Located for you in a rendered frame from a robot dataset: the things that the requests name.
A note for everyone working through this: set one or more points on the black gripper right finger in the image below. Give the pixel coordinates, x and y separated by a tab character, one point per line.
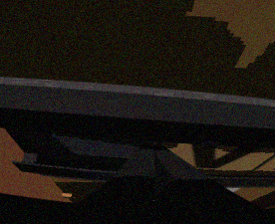
184	195

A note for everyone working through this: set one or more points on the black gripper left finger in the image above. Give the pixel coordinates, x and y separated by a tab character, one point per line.
126	198

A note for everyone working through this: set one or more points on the white paper card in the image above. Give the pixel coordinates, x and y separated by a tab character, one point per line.
233	189

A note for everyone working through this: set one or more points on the brown wooden a-frame board stand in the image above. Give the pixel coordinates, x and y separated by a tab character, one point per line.
84	83

